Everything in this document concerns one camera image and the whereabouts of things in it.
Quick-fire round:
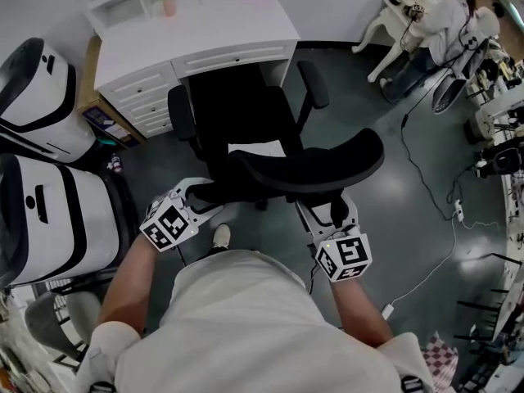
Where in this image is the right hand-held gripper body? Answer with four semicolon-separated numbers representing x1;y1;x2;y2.
310;218;373;283

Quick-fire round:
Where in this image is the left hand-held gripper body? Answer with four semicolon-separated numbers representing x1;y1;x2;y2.
138;185;201;254

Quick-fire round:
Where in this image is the black mesh office chair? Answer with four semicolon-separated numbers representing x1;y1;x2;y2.
166;60;386;213

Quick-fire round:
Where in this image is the person's right forearm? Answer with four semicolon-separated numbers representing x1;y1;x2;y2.
328;275;395;348

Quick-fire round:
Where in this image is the person's left forearm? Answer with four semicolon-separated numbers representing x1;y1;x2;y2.
97;233;160;328

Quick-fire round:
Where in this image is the white desk with drawers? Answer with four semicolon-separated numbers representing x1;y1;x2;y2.
93;0;303;139

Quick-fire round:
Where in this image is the person's white shoe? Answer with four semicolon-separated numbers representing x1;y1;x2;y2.
212;223;233;251

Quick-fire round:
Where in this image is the brown cardboard box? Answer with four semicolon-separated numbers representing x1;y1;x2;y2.
76;34;147;150

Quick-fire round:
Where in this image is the white black mobile robot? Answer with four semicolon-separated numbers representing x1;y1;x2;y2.
0;36;98;164
0;152;124;287

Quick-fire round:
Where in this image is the person in white shirt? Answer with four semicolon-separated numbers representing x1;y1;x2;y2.
75;249;436;393

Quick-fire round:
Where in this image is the pink checkered tablecloth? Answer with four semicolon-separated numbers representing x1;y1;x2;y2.
420;331;460;389

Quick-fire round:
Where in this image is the white hutch shelf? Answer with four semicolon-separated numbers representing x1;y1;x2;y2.
63;0;206;29

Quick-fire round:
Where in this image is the white dressing table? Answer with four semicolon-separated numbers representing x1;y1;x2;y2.
350;0;436;84

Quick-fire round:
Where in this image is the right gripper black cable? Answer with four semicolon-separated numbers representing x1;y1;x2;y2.
304;259;319;295

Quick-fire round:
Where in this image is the black floor cable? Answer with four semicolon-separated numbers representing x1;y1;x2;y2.
398;83;456;221

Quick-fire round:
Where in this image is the white power cable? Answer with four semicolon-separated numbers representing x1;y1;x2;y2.
387;218;503;307

